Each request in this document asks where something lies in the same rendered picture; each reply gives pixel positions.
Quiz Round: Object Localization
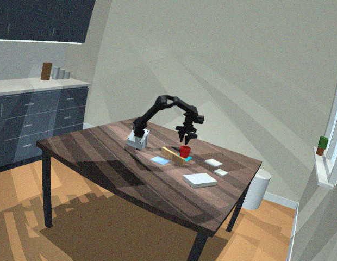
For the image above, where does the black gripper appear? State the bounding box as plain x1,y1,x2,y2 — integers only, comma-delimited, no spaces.
175,122,197,145

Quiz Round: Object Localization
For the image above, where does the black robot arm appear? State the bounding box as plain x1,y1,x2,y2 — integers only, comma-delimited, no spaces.
133,95,204,138

